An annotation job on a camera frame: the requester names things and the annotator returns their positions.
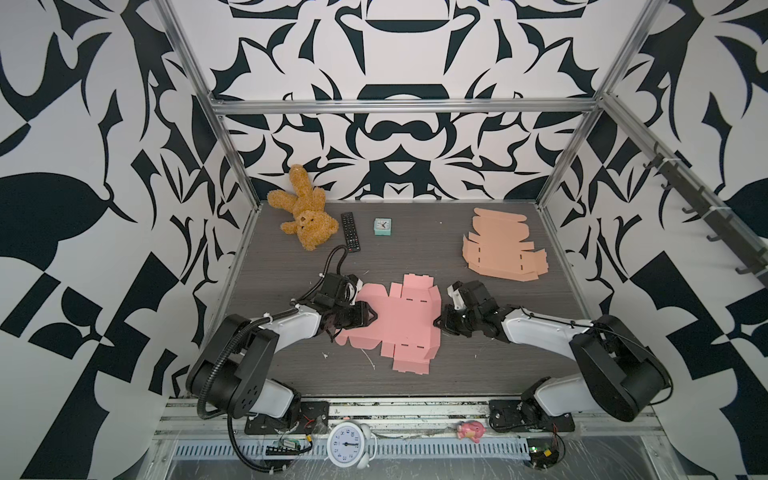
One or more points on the right green circuit board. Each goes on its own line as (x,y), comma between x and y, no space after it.
(545,452)

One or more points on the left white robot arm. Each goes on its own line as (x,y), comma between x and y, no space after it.
(230,377)

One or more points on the pink cardboard box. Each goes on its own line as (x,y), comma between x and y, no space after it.
(404,329)

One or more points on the small teal alarm clock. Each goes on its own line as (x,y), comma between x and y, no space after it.
(382,226)

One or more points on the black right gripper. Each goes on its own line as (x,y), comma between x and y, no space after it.
(446,322)

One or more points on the small pink toy figure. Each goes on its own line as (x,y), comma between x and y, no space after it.
(471,430)

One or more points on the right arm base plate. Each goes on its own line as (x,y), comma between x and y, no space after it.
(514,416)

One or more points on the white slotted cable duct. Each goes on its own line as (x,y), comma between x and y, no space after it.
(516,449)

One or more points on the white round alarm clock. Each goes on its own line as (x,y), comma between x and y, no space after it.
(351,444)

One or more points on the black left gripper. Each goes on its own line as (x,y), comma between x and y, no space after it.
(361,319)

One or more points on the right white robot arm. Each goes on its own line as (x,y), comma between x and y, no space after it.
(617,374)

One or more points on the flat orange cardboard box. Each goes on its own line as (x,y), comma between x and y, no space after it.
(498,247)

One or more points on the left green circuit board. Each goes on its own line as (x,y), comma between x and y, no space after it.
(289,447)

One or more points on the brown plush bunny toy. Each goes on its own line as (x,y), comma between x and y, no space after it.
(311,224)

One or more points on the green circuit board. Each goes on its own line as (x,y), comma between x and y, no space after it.
(545,452)
(289,447)

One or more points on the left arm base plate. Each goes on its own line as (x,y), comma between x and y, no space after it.
(299,414)

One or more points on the black remote control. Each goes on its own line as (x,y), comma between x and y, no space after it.
(350,232)

